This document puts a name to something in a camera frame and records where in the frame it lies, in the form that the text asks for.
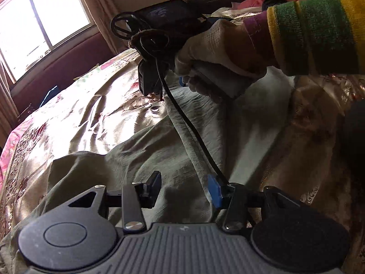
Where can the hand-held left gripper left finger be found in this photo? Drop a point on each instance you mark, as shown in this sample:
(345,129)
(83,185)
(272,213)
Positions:
(155,183)

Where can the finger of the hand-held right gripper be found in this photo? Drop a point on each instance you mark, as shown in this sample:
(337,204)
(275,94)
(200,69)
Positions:
(182,82)

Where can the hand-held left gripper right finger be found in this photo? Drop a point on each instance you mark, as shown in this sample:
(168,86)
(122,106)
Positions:
(214,191)

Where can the grey-green pants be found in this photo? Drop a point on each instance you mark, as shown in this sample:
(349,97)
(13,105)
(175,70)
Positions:
(137,154)

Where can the person's right forearm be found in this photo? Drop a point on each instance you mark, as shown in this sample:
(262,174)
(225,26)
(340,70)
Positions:
(316,31)

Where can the person's right hand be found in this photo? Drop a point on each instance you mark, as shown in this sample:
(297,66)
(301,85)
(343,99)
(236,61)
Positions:
(222,45)

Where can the white cloth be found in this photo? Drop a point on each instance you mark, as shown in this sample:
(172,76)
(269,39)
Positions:
(233,12)

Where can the beige curtain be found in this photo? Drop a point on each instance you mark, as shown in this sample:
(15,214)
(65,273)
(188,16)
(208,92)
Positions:
(97,8)
(5,105)

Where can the floral satin bedspread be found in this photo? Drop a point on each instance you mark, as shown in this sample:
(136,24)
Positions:
(85,105)

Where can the window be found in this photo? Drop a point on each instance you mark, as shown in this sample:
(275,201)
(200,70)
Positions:
(42,14)

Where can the blue flat item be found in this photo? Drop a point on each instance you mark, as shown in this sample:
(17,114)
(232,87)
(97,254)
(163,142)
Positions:
(50,95)

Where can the dark cloth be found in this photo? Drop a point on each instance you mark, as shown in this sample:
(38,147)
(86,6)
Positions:
(355,131)

